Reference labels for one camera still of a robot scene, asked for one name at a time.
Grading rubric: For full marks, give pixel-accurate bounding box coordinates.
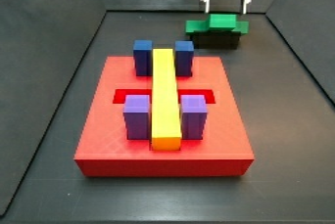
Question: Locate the green stepped block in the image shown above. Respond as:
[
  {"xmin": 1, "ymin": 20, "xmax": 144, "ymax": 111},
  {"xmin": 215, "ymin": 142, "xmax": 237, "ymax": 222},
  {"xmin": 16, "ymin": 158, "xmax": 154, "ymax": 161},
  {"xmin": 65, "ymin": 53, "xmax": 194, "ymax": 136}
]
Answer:
[{"xmin": 184, "ymin": 14, "xmax": 249, "ymax": 34}]

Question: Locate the black angled fixture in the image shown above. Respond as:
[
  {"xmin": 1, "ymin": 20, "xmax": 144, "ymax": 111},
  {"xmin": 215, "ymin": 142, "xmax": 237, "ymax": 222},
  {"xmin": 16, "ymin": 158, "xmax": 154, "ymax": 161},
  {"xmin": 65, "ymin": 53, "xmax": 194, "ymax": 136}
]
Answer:
[{"xmin": 190, "ymin": 31, "xmax": 241, "ymax": 50}]

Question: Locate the red base board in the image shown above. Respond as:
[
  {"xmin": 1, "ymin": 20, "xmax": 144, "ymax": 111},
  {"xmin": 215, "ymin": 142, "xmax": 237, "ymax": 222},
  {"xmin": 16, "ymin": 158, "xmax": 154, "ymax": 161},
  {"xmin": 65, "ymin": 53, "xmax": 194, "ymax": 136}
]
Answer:
[{"xmin": 75, "ymin": 57, "xmax": 253, "ymax": 177}]

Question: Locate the yellow long bar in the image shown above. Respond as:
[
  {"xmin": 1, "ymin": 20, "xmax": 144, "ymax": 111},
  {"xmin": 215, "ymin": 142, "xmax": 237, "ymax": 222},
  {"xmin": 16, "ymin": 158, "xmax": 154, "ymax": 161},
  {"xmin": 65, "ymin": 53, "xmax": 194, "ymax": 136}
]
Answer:
[{"xmin": 151, "ymin": 49, "xmax": 182, "ymax": 151}]

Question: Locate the dark blue right post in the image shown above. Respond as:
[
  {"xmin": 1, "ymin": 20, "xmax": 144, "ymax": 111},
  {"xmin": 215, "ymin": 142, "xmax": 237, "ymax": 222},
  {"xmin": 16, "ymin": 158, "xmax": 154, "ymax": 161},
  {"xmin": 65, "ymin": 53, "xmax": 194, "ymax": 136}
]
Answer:
[{"xmin": 174, "ymin": 41, "xmax": 194, "ymax": 76}]

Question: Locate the dark blue post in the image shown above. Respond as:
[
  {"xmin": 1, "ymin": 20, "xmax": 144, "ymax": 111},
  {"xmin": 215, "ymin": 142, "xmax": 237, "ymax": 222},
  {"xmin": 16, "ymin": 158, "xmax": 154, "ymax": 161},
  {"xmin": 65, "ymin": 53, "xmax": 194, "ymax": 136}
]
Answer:
[
  {"xmin": 134, "ymin": 40, "xmax": 152, "ymax": 76},
  {"xmin": 174, "ymin": 41, "xmax": 194, "ymax": 76}
]

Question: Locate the dark blue left post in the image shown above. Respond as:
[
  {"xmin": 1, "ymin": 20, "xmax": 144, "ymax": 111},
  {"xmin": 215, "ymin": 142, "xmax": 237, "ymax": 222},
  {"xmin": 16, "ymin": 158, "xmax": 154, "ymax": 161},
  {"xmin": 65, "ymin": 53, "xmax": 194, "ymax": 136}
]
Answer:
[{"xmin": 134, "ymin": 40, "xmax": 152, "ymax": 76}]

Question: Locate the purple right post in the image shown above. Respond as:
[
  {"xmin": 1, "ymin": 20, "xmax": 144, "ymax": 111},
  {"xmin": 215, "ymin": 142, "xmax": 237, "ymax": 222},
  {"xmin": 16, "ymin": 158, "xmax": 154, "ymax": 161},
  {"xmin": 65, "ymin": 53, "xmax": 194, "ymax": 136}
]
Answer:
[{"xmin": 180, "ymin": 95, "xmax": 207, "ymax": 140}]

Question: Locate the purple post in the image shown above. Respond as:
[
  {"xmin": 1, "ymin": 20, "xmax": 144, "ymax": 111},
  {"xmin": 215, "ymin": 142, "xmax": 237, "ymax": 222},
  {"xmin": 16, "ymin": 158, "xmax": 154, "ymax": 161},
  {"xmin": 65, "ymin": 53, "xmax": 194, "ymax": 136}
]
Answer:
[
  {"xmin": 180, "ymin": 95, "xmax": 207, "ymax": 140},
  {"xmin": 123, "ymin": 95, "xmax": 148, "ymax": 140}
]

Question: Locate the purple left post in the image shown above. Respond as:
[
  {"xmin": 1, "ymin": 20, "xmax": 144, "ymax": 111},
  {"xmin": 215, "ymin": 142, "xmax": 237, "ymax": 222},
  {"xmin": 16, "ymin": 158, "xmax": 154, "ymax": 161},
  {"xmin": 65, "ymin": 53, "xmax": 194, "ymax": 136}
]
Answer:
[{"xmin": 123, "ymin": 95, "xmax": 148, "ymax": 140}]

